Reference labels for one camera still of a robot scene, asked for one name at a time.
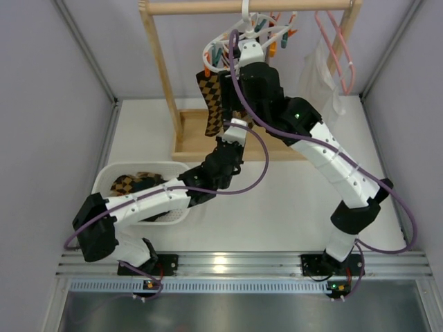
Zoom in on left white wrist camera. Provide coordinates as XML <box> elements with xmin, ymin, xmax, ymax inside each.
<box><xmin>221</xmin><ymin>118</ymin><xmax>248</xmax><ymax>147</ymax></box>

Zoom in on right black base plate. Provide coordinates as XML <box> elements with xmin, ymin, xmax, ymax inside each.
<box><xmin>301</xmin><ymin>252</ymin><xmax>363</xmax><ymax>282</ymax></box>

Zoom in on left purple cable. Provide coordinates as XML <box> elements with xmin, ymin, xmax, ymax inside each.
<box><xmin>63</xmin><ymin>119</ymin><xmax>269</xmax><ymax>304</ymax></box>

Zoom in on white clip sock hanger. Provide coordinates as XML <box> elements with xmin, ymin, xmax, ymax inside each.
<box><xmin>202</xmin><ymin>1</ymin><xmax>298</xmax><ymax>77</ymax></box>

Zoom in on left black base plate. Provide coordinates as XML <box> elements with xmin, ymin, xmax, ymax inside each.
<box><xmin>117</xmin><ymin>254</ymin><xmax>179</xmax><ymax>277</ymax></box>

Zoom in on dark socks in basket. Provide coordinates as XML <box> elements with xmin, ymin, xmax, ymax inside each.
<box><xmin>109</xmin><ymin>171</ymin><xmax>167</xmax><ymax>222</ymax></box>

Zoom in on clear plastic bag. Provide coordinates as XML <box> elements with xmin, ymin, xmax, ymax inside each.
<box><xmin>298</xmin><ymin>41</ymin><xmax>345</xmax><ymax>116</ymax></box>

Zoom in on white perforated plastic basket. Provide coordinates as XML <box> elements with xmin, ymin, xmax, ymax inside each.
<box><xmin>92</xmin><ymin>161</ymin><xmax>190</xmax><ymax>226</ymax></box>

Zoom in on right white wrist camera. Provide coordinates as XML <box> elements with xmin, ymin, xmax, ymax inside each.
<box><xmin>238</xmin><ymin>39</ymin><xmax>265</xmax><ymax>68</ymax></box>

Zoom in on pink clothes hanger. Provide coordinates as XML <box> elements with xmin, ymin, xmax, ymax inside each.
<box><xmin>314</xmin><ymin>9</ymin><xmax>356</xmax><ymax>95</ymax></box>

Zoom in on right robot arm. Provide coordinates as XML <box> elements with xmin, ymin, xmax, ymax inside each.
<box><xmin>218</xmin><ymin>62</ymin><xmax>393</xmax><ymax>275</ymax></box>

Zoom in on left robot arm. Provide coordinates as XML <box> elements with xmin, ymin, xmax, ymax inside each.
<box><xmin>73</xmin><ymin>135</ymin><xmax>246</xmax><ymax>273</ymax></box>

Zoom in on aluminium mounting rail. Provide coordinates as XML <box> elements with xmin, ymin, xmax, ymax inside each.
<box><xmin>55</xmin><ymin>252</ymin><xmax>433</xmax><ymax>297</ymax></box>

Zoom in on black yellow checkered sock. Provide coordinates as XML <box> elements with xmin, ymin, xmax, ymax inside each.
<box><xmin>196</xmin><ymin>71</ymin><xmax>223</xmax><ymax>137</ymax></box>

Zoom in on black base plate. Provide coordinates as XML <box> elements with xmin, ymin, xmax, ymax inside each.
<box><xmin>301</xmin><ymin>252</ymin><xmax>363</xmax><ymax>282</ymax></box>
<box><xmin>117</xmin><ymin>254</ymin><xmax>179</xmax><ymax>277</ymax></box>

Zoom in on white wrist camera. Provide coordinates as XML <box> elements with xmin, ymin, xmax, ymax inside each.
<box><xmin>221</xmin><ymin>118</ymin><xmax>248</xmax><ymax>147</ymax></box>
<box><xmin>238</xmin><ymin>39</ymin><xmax>265</xmax><ymax>68</ymax></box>

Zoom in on wooden clothes rack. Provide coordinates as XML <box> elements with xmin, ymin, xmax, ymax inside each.
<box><xmin>138</xmin><ymin>0</ymin><xmax>362</xmax><ymax>162</ymax></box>

